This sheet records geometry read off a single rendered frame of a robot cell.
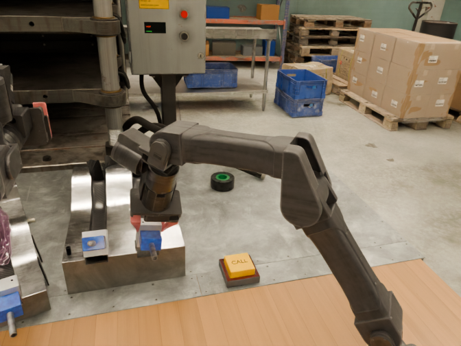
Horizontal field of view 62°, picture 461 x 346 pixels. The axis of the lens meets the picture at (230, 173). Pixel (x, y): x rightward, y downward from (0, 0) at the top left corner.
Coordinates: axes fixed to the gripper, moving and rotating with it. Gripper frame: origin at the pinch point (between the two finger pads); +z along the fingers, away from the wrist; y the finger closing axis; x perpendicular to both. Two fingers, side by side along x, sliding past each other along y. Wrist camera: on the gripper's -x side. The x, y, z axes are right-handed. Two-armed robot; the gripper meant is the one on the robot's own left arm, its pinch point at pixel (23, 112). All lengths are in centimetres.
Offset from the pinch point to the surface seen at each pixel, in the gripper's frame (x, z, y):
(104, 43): -4, 67, -12
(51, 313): 39.8, -10.5, 0.0
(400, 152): 114, 210, -266
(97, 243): 25.9, -7.4, -10.6
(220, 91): 85, 348, -120
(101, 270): 34.2, -5.8, -10.4
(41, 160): 39, 70, 15
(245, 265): 36, -9, -42
